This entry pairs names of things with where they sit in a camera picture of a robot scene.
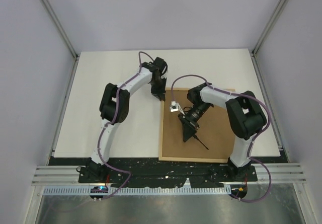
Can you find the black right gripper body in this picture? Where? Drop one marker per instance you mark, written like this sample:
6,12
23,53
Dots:
196,112

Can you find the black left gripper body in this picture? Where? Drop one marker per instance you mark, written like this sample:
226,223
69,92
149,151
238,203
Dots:
161,82

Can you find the red handled screwdriver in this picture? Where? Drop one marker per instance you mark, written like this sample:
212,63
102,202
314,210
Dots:
198,139

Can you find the wooden picture frame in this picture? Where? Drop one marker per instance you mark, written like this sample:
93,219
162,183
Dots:
206,139

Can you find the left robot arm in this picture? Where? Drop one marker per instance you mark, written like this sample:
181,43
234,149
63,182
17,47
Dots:
114,109

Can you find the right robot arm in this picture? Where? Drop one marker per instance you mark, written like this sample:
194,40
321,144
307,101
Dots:
245,115

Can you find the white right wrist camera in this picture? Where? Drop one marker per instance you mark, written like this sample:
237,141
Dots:
175,107

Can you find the white slotted cable duct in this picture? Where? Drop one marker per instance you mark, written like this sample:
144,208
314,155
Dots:
98,190

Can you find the black speckled base plate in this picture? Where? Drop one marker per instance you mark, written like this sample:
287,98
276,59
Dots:
153,173

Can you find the aluminium rail across front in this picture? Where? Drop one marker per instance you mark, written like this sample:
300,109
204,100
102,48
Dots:
281,173

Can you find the left aluminium corner post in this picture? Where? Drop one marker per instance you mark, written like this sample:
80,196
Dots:
56,22

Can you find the aluminium corner post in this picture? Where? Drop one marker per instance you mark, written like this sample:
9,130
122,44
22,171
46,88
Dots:
278,10
56,22

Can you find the right aluminium corner post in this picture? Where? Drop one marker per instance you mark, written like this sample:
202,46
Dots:
278,10

